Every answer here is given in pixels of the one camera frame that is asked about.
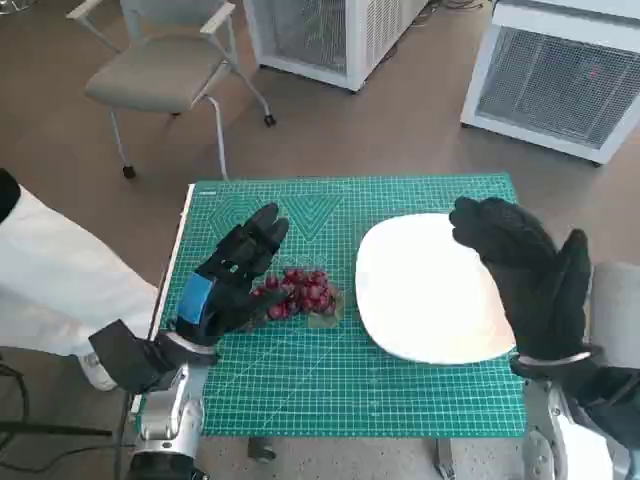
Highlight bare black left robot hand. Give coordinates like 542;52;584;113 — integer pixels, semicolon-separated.
173;201;291;351

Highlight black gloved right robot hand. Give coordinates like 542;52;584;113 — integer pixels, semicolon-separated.
448;196;593;360

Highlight red toy grape bunch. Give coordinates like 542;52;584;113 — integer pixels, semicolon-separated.
249;268;346;331

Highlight white plate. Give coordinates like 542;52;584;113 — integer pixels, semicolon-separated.
355;212;517;365

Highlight light grey rounded seat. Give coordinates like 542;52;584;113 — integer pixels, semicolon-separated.
591;259;640;372

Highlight green cutting mat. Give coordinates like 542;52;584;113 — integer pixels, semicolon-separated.
134;172;527;439

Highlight person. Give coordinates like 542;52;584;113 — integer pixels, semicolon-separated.
0;167;161;394

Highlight white mesh cabinet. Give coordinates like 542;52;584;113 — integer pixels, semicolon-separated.
242;0;431;94
459;0;640;166

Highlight metal table leg with caster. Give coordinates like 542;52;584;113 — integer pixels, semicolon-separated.
248;436;277;461
433;437;457;479

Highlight black floor stand bar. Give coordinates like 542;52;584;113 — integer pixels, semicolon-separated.
0;421;114;439

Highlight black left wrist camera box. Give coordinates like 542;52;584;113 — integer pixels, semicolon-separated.
88;319;182;397

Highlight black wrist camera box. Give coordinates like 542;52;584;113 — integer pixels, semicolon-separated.
88;319;182;397
572;367;640;454

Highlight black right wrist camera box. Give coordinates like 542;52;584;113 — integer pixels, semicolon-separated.
572;367;640;454

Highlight grey chair with white frame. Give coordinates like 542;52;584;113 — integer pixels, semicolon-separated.
66;0;277;181

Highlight thick black floor cable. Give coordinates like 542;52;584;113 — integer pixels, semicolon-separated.
0;362;29;451

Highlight thin black floor cable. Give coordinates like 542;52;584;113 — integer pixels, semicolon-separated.
0;439;136;476

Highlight black cables by cabinets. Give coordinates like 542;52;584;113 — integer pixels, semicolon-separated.
424;0;494;26

